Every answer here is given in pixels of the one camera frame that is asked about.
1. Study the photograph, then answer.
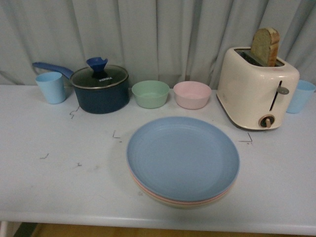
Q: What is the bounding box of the blue plastic plate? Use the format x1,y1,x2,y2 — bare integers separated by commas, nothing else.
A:
126,117,240,202

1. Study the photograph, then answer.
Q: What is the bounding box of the pink plastic plate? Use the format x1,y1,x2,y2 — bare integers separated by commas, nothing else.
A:
128,170,239,205

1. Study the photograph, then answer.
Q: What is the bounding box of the green plastic bowl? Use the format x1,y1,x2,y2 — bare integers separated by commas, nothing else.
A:
132,80,170,109

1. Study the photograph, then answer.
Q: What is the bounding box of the pink plastic bowl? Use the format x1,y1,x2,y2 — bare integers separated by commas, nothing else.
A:
173,81,212,110

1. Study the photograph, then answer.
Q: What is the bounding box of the dark blue saucepan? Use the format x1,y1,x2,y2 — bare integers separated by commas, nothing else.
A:
33,62,129,114

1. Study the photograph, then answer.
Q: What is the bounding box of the glass pot lid blue knob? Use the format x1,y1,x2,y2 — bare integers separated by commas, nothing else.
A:
70,57,128,89

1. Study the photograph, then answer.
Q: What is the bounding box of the grey curtain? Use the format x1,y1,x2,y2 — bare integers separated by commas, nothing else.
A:
0,0,316,89

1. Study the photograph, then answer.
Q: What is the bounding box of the cream toaster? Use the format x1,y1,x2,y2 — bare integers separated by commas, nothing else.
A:
217,47,300,130

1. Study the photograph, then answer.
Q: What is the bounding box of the light blue plastic cup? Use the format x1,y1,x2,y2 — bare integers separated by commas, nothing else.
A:
36,72,66,104

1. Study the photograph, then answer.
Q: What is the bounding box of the toast slice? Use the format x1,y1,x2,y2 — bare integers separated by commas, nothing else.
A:
250,28,280,67

